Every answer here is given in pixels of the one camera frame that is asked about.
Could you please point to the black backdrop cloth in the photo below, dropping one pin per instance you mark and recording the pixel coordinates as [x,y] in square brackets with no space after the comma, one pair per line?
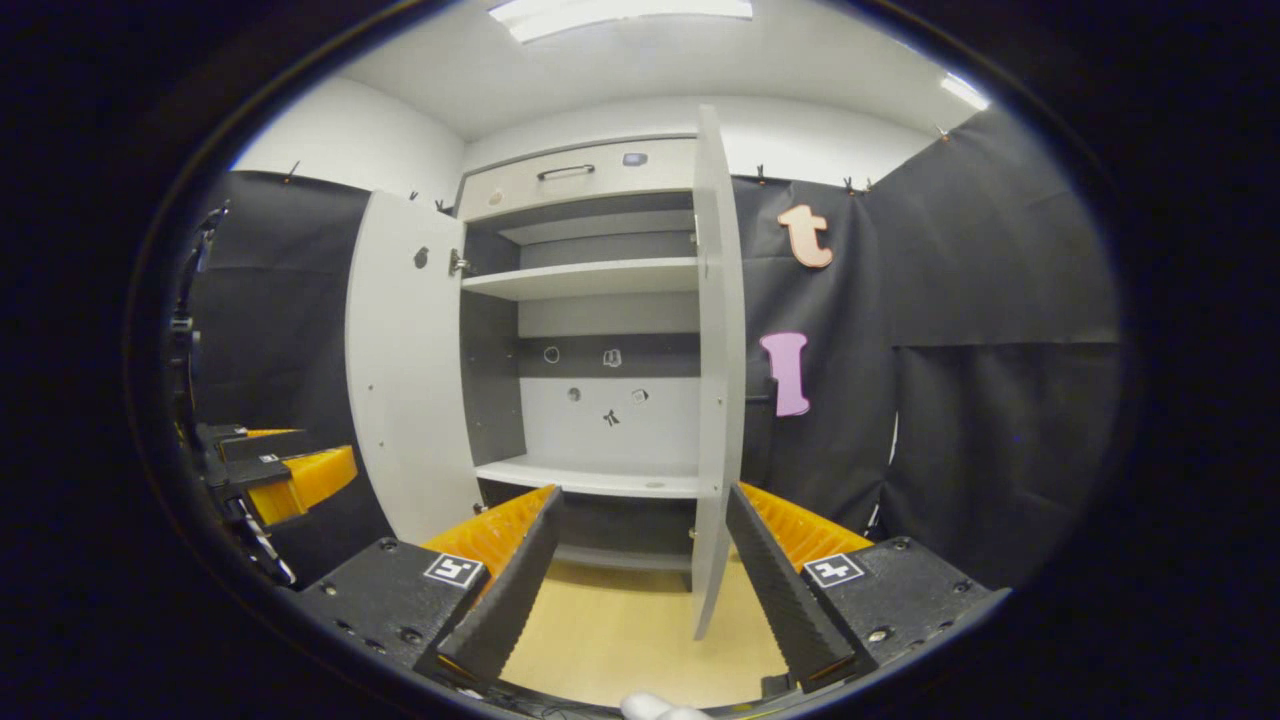
[980,420]

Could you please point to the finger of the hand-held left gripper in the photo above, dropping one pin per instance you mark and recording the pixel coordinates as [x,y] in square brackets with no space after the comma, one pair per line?
[280,450]
[225,433]

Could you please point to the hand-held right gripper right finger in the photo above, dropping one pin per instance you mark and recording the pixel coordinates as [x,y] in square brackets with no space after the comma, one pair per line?
[780,590]

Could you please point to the beige cabinet door checkered sticker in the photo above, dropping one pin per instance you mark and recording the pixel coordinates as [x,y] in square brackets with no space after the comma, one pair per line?
[410,380]

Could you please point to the beige cabinet door grey stickers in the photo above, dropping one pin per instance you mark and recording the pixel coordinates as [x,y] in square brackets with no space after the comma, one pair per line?
[718,350]

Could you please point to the large ceiling light panel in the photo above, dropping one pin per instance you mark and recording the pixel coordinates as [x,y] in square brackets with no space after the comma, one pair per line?
[620,15]

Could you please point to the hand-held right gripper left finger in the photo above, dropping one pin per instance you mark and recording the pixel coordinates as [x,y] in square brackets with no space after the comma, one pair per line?
[510,600]

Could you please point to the white cabinet shelf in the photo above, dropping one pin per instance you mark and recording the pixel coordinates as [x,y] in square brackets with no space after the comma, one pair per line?
[580,280]
[590,478]

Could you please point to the small ceiling light panel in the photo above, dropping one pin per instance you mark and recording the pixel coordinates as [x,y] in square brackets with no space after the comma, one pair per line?
[964,90]

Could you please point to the beige cabinet drawer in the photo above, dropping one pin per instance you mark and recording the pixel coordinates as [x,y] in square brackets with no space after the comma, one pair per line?
[520,185]

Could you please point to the beige double-door shoe cabinet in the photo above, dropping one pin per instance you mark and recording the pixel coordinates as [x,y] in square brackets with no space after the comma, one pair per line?
[600,420]

